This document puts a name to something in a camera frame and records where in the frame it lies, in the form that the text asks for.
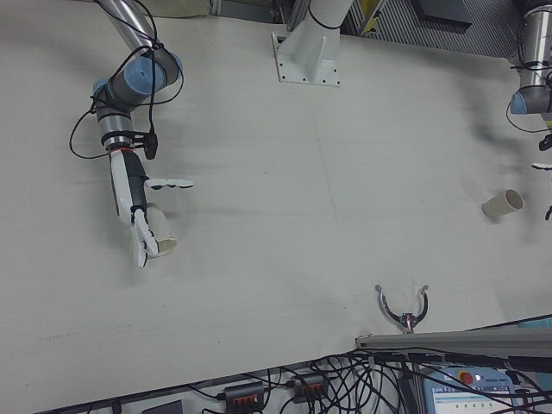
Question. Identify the teal plastic bin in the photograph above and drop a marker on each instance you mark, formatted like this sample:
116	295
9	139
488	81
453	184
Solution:
539	322

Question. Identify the white paper cup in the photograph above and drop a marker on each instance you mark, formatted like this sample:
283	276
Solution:
166	235

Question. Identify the white metal column base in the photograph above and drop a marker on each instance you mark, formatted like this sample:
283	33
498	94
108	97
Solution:
308	56

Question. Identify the aluminium profile post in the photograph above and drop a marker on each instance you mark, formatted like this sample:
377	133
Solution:
431	340

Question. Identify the beige paper cup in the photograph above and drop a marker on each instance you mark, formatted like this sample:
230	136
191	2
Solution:
500	206

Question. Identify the black flat device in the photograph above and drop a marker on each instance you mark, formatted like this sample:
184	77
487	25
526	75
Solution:
164	408

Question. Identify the grey teach pendant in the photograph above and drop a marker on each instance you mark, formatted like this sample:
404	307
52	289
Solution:
466	397

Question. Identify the beige cardboard piece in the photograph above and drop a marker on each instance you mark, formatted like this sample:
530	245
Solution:
185	8

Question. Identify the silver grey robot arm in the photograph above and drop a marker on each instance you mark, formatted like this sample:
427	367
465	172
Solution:
535	43
142	77

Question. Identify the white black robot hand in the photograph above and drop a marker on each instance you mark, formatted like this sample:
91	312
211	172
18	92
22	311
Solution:
125	185
543	166

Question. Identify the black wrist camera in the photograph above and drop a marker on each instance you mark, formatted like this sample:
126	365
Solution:
547	142
151	144

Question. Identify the dark grey floor box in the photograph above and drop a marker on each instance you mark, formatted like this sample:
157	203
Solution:
444	10

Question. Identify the black orange power strip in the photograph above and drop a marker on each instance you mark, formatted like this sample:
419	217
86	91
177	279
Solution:
243	393
310	386

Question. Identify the metal claw grabber tool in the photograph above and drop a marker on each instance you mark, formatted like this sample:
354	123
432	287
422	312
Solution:
405	320

